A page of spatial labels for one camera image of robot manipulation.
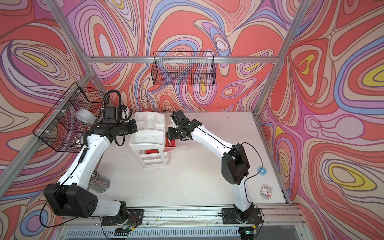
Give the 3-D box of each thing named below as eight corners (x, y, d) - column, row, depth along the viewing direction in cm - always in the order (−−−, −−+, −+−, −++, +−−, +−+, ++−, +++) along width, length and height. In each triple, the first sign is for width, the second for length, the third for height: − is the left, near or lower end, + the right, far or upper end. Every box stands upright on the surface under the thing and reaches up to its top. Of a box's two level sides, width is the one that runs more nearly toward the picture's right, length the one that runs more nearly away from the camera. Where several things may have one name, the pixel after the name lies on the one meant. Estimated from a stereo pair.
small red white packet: (259, 196, 82) (260, 194, 80) (261, 184, 86) (263, 183, 84) (269, 200, 80) (271, 199, 78) (271, 189, 84) (273, 187, 82)
